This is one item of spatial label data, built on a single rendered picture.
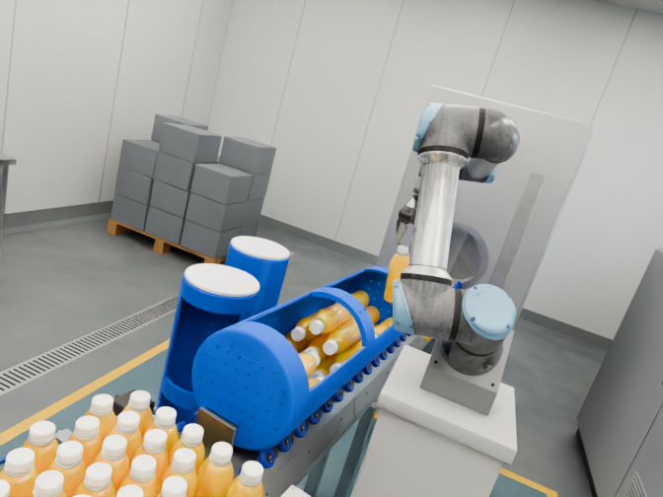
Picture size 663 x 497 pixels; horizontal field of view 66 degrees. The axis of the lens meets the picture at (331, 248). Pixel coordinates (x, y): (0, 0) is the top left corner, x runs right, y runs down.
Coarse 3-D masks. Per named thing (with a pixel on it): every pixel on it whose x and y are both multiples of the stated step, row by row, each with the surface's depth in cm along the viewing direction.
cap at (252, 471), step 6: (246, 462) 92; (252, 462) 93; (246, 468) 91; (252, 468) 91; (258, 468) 92; (246, 474) 90; (252, 474) 90; (258, 474) 90; (246, 480) 90; (252, 480) 90; (258, 480) 91
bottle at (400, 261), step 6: (402, 252) 172; (396, 258) 172; (402, 258) 171; (408, 258) 173; (390, 264) 174; (396, 264) 171; (402, 264) 171; (390, 270) 173; (396, 270) 172; (402, 270) 171; (390, 276) 173; (396, 276) 172; (390, 282) 173; (390, 288) 173; (384, 294) 176; (390, 294) 174; (390, 300) 174
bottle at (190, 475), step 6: (168, 468) 90; (174, 468) 89; (192, 468) 90; (162, 474) 91; (168, 474) 89; (174, 474) 89; (180, 474) 89; (186, 474) 90; (192, 474) 90; (162, 480) 90; (186, 480) 89; (192, 480) 90; (162, 486) 89; (192, 486) 90; (186, 492) 89; (192, 492) 90
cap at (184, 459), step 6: (180, 450) 91; (186, 450) 91; (174, 456) 89; (180, 456) 90; (186, 456) 90; (192, 456) 90; (174, 462) 89; (180, 462) 88; (186, 462) 89; (192, 462) 89; (180, 468) 89; (186, 468) 89
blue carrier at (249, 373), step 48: (336, 288) 183; (384, 288) 188; (240, 336) 111; (384, 336) 156; (192, 384) 120; (240, 384) 113; (288, 384) 107; (336, 384) 128; (240, 432) 115; (288, 432) 110
